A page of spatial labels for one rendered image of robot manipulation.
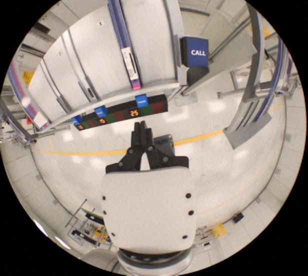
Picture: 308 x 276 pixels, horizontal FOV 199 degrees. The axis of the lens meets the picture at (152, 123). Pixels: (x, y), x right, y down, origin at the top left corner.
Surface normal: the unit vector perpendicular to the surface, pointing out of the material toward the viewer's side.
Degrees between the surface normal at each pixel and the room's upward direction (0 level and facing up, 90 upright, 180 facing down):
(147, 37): 42
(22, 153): 89
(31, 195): 90
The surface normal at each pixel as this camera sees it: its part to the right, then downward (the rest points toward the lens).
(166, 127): -0.04, 0.11
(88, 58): 0.10, 0.74
